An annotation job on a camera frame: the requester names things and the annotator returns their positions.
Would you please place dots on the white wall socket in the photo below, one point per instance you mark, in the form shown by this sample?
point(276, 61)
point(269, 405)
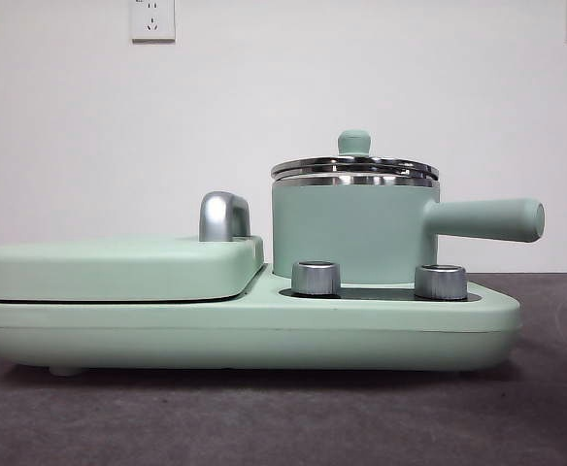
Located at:
point(153, 19)

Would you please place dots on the glass pot lid green knob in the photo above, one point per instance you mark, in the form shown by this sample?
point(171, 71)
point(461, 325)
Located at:
point(354, 143)

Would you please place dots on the silver control knob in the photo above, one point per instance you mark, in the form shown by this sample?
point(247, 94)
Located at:
point(315, 278)
point(441, 281)

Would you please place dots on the mint green breakfast maker base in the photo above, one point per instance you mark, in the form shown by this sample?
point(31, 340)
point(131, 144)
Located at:
point(264, 335)

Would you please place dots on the mint green grill cover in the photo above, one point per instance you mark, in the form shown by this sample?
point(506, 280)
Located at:
point(118, 267)

